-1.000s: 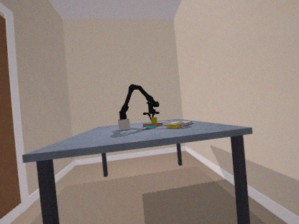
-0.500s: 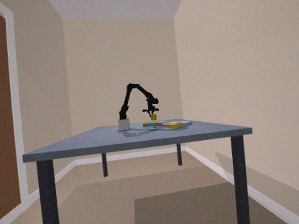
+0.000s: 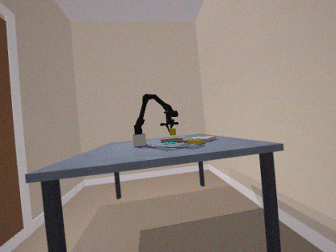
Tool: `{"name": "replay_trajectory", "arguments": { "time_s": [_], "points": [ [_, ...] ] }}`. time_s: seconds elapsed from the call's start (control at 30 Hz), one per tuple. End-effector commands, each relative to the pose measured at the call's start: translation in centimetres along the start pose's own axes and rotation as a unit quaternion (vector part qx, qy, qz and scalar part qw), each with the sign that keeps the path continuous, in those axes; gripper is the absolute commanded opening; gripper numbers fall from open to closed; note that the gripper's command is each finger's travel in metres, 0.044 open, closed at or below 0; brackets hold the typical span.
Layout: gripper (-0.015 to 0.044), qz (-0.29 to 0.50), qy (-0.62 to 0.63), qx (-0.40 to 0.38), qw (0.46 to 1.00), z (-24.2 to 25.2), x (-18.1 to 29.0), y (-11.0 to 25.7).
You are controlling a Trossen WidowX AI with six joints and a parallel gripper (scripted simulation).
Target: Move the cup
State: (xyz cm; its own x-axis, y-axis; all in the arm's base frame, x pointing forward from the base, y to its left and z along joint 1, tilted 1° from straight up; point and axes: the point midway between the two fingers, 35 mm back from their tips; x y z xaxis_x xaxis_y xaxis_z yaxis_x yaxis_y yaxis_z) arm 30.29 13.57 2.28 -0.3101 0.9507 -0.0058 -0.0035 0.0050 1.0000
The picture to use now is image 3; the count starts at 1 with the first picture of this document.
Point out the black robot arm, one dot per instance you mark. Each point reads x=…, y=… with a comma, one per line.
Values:
x=168, y=110

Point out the yellow rectangular block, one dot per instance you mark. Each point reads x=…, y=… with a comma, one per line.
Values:
x=195, y=141

